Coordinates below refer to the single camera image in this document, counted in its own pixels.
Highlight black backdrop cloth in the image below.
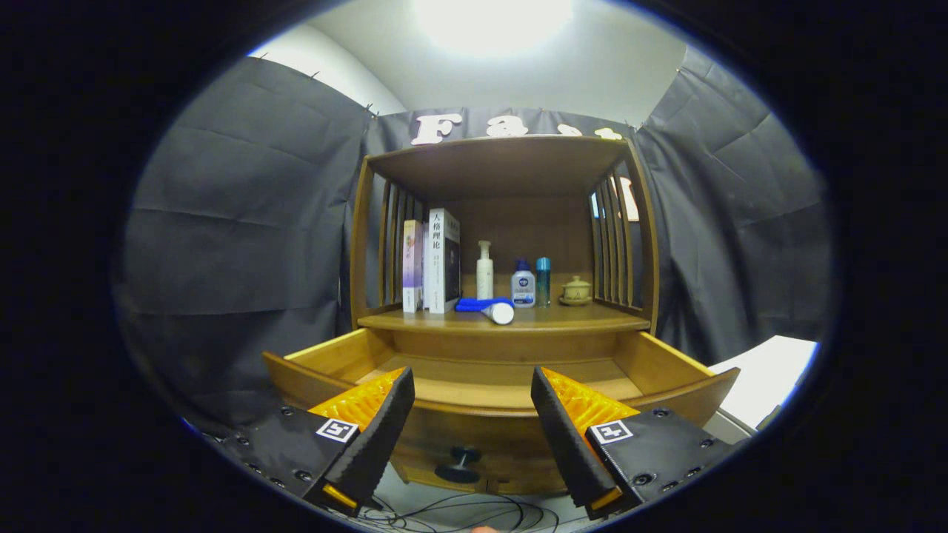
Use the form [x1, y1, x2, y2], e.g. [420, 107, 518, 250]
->
[111, 44, 834, 445]

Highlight ceramic lidded teacup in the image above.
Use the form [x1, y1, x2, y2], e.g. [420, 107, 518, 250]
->
[558, 276, 593, 306]

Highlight white bottle blue cap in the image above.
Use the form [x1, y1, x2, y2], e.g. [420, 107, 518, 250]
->
[510, 258, 536, 309]

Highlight purple book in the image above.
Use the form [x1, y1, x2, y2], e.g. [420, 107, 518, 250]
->
[402, 219, 424, 313]

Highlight wooden drawer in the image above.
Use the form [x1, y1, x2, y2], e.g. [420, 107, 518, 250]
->
[263, 329, 741, 497]

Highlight wooden cabinet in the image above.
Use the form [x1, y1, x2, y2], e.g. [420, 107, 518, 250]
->
[350, 135, 660, 497]

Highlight white table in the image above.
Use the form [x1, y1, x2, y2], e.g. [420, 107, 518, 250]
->
[707, 335, 819, 430]

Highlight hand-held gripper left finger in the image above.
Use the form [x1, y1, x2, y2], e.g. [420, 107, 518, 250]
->
[218, 366, 416, 517]

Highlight black cables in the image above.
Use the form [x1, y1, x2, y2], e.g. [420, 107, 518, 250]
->
[355, 492, 560, 533]

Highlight wooden countertop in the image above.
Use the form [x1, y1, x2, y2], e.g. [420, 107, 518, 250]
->
[358, 300, 651, 334]

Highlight white pump bottle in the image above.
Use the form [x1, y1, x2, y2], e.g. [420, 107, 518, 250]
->
[476, 241, 495, 301]

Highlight white book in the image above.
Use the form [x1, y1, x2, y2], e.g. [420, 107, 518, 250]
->
[424, 208, 461, 315]

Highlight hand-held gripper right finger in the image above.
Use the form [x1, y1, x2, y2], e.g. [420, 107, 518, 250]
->
[530, 366, 741, 521]

